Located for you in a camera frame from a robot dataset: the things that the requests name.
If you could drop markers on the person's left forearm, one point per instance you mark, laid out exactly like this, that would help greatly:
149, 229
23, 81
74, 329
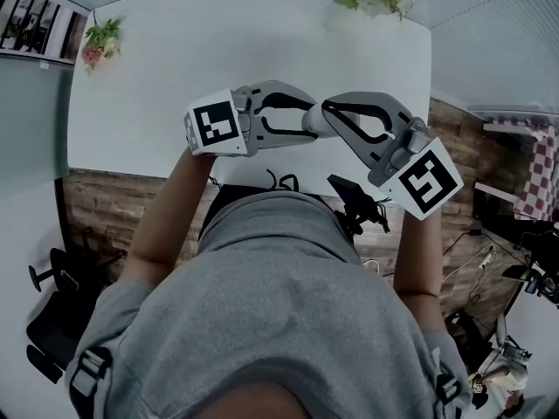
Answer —
168, 216

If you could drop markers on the person's right forearm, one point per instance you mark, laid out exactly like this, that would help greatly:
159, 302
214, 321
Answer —
417, 260

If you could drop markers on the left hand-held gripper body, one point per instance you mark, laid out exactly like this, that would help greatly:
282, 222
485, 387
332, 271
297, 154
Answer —
214, 122

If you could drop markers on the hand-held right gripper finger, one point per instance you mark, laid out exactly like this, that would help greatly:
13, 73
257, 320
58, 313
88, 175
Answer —
367, 99
356, 146

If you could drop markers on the black metal rack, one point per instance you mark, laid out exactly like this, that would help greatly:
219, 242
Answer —
39, 24

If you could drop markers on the white power strip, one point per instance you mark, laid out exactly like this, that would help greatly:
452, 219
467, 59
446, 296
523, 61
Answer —
487, 258

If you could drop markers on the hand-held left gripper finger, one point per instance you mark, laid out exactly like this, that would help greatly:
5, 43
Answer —
284, 138
288, 91

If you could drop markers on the person's grey shirt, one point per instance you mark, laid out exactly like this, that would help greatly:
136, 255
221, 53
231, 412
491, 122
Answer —
271, 321

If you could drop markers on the person's black trousers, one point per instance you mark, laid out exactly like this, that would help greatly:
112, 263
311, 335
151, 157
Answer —
244, 199

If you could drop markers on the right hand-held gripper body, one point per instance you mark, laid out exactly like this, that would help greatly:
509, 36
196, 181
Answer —
419, 177

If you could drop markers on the white side table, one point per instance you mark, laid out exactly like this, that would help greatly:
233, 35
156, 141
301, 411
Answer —
498, 192

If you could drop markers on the black power adapter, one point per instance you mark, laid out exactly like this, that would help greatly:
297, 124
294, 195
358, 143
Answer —
474, 232

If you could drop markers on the checkered tablecloth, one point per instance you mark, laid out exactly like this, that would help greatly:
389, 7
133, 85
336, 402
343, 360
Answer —
541, 177

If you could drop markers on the pink flower bouquet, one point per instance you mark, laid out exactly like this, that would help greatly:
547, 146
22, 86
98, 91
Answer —
101, 44

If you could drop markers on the black office chair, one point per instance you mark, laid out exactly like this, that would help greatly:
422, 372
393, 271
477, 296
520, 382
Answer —
57, 321

